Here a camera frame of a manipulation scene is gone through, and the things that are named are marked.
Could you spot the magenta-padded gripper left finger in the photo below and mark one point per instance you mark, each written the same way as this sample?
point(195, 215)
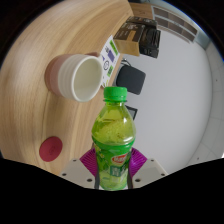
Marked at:
point(76, 172)

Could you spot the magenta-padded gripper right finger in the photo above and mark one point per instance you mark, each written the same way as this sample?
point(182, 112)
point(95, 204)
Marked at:
point(150, 171)

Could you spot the green drink bottle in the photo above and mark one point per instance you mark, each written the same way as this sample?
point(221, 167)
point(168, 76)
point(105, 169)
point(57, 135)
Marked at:
point(113, 140)

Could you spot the flat round red coaster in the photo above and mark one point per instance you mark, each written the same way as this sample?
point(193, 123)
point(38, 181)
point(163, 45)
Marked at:
point(50, 149)

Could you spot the white and brown cup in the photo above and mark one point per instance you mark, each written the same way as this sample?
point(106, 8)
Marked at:
point(66, 76)

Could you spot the printed paper leaflet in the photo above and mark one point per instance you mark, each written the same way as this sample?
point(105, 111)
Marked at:
point(110, 56)

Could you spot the stack of dark cardboard boxes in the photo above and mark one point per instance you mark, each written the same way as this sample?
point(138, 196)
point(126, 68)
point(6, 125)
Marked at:
point(136, 35)

